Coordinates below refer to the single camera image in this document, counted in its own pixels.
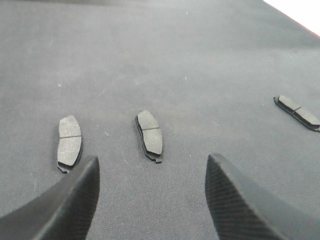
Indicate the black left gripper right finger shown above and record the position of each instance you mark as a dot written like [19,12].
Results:
[242,210]

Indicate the black conveyor belt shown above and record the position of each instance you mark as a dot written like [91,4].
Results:
[207,70]

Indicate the grey brake pad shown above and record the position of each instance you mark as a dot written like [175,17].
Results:
[151,135]
[298,112]
[70,144]

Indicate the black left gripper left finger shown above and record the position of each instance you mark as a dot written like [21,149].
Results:
[64,212]

